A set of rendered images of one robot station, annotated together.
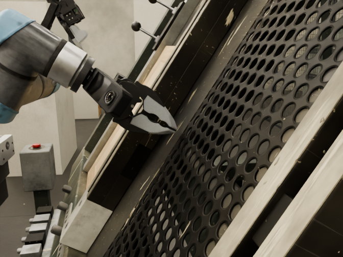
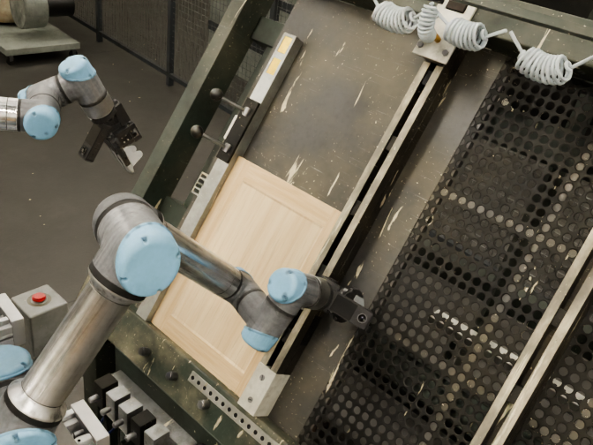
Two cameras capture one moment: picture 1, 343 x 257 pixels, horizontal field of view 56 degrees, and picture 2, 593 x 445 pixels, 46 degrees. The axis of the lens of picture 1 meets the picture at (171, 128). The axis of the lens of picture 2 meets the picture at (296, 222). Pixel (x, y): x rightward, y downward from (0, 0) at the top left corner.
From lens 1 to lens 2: 139 cm
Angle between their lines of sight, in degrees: 38
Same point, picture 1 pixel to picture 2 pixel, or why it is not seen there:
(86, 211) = (274, 383)
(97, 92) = (344, 312)
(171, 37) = (243, 146)
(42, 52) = (314, 297)
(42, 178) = not seen: hidden behind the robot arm
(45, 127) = not seen: outside the picture
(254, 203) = (506, 388)
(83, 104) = not seen: outside the picture
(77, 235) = (266, 404)
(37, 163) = (53, 322)
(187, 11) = (261, 112)
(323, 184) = (533, 384)
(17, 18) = (302, 279)
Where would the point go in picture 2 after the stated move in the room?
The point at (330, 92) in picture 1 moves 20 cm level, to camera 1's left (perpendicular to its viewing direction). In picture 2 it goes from (528, 350) to (461, 380)
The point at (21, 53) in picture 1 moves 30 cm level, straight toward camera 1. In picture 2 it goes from (303, 303) to (433, 364)
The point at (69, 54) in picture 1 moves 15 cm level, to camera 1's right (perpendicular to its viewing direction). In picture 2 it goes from (325, 290) to (377, 274)
